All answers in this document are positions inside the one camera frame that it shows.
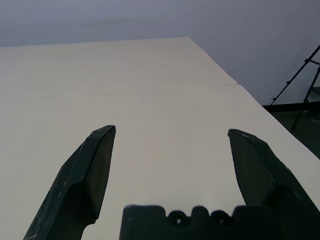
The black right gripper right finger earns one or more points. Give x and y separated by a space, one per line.
265 170

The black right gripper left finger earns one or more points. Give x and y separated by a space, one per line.
75 180

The black low glass stand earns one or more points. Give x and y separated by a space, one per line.
287 107

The black camera tripod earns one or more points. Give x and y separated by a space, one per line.
287 83

